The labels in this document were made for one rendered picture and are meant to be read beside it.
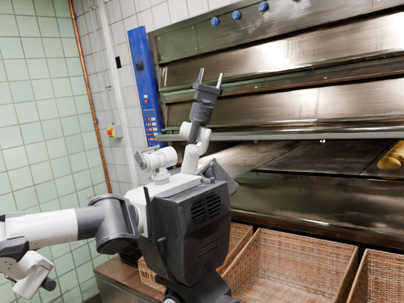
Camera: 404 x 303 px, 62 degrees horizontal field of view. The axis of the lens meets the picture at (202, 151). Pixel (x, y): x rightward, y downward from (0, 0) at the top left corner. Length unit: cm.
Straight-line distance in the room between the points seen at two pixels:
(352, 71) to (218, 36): 76
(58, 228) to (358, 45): 133
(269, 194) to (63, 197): 168
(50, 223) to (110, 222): 15
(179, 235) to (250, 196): 110
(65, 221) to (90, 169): 205
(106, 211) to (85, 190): 201
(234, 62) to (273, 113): 36
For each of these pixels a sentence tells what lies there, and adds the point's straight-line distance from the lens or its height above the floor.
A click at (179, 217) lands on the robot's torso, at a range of 93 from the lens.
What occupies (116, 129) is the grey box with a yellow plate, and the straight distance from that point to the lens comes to 271.
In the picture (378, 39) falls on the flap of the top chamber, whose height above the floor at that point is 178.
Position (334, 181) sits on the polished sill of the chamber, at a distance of 175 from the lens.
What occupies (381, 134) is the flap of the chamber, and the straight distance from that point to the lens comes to 148.
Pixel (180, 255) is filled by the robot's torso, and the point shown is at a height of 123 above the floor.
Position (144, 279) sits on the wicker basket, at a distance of 219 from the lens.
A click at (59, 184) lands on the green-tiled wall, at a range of 288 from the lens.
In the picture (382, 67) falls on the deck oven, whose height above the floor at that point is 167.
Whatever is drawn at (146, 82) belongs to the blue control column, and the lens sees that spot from 237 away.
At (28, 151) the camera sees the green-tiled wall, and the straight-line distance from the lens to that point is 277.
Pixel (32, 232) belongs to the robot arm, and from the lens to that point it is 96.
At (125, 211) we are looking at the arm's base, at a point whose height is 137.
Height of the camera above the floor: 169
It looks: 11 degrees down
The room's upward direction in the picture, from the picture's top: 9 degrees counter-clockwise
